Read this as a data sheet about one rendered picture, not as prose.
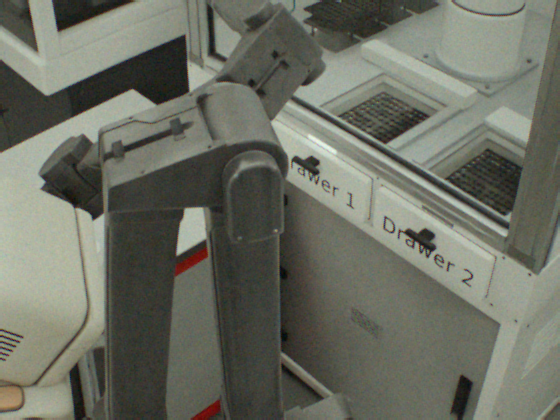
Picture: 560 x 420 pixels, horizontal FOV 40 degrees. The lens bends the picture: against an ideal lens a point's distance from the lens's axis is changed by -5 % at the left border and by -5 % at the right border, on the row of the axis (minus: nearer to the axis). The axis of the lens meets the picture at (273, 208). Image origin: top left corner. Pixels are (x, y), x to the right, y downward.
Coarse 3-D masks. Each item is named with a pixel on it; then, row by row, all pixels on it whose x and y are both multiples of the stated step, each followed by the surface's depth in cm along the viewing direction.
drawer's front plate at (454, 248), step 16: (384, 192) 159; (384, 208) 160; (400, 208) 156; (416, 208) 155; (400, 224) 159; (416, 224) 155; (432, 224) 151; (400, 240) 161; (432, 240) 153; (448, 240) 150; (464, 240) 148; (416, 256) 159; (432, 256) 156; (448, 256) 152; (464, 256) 148; (480, 256) 145; (448, 272) 154; (464, 272) 150; (480, 272) 147; (464, 288) 152; (480, 288) 149
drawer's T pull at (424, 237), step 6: (408, 228) 153; (426, 228) 153; (408, 234) 152; (414, 234) 152; (420, 234) 152; (426, 234) 152; (432, 234) 152; (414, 240) 152; (420, 240) 150; (426, 240) 150; (426, 246) 150; (432, 246) 149
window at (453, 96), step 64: (320, 0) 151; (384, 0) 138; (448, 0) 127; (512, 0) 117; (384, 64) 146; (448, 64) 134; (512, 64) 123; (384, 128) 155; (448, 128) 141; (512, 128) 129; (512, 192) 136
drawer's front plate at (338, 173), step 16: (288, 128) 175; (288, 144) 176; (304, 144) 171; (288, 160) 179; (320, 160) 170; (336, 160) 167; (320, 176) 172; (336, 176) 168; (352, 176) 164; (320, 192) 175; (336, 192) 170; (352, 192) 166; (368, 192) 163; (352, 208) 169; (368, 208) 167
